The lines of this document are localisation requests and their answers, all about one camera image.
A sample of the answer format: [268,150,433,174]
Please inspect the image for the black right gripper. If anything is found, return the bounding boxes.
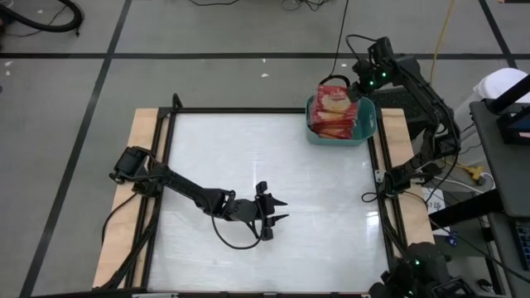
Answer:
[346,36,398,103]

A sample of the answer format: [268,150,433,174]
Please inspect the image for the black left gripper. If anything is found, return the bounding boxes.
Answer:
[225,180,290,242]

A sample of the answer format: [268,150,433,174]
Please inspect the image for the teal plastic basket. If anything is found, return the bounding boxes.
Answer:
[305,94,378,147]

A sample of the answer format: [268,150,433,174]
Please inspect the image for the black computer case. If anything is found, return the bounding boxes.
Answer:
[364,84,436,140]

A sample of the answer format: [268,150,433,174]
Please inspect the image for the white paper sheet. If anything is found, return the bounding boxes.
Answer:
[422,186,447,215]

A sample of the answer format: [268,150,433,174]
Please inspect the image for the white round bin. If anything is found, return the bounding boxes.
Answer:
[433,67,530,142]

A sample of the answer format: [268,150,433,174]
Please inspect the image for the yellow power plug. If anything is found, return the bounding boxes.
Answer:
[464,164,485,186]

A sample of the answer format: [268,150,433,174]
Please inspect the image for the black pole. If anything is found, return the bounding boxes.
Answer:
[487,73,530,113]

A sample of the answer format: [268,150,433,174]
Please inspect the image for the black desk leg beam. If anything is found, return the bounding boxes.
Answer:
[428,188,504,232]

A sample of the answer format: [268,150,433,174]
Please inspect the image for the dark grey desk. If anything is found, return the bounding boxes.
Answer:
[469,99,530,219]

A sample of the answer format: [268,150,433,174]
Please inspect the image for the dark keyboard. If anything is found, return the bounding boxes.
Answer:
[514,220,530,271]

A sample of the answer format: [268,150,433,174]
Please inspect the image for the black cable with loop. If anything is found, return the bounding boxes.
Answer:
[314,0,352,96]

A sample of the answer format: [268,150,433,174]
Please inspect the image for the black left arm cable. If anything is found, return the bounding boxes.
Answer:
[210,206,264,251]

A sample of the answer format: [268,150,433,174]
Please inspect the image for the yellow cable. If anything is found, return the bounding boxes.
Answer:
[427,0,457,108]

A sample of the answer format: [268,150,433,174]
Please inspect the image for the tangled black cables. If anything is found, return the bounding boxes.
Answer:
[281,0,335,12]

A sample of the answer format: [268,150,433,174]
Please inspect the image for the black metal table frame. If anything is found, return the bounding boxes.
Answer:
[97,93,446,298]

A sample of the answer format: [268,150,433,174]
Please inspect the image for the white cable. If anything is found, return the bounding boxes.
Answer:
[432,171,497,195]

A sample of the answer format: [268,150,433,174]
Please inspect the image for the thick black hose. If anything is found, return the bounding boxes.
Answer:
[0,0,85,37]

